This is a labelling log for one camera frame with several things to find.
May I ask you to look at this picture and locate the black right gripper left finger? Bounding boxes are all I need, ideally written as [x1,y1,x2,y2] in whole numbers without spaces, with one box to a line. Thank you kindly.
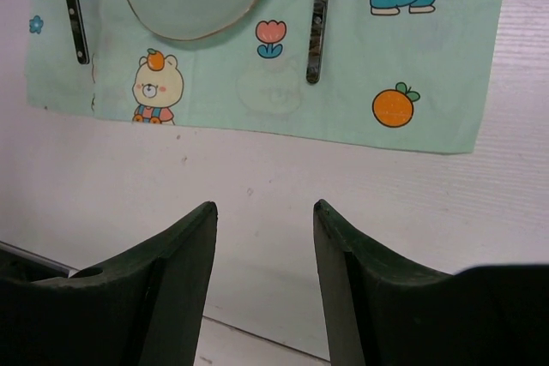
[1,201,218,365]

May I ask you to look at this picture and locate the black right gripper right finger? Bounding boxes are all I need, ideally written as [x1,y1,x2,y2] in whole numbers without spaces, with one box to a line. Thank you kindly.
[313,200,548,365]

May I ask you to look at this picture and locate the steel fork black handle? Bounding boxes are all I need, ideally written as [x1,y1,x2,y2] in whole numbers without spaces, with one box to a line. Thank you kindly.
[65,0,90,65]

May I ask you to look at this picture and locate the steel table knife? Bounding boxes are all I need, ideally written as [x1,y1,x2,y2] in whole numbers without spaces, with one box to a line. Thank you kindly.
[305,0,329,85]

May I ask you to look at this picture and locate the green cartoon print cloth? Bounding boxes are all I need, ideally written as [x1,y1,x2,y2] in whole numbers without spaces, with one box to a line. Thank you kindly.
[26,0,502,153]

